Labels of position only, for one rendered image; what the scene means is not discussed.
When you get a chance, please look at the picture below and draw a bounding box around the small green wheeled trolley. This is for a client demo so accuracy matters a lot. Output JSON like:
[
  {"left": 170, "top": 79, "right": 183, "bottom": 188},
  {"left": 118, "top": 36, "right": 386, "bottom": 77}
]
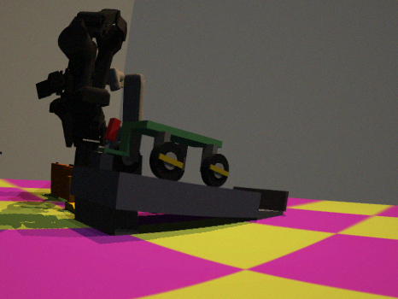
[{"left": 97, "top": 120, "right": 229, "bottom": 187}]

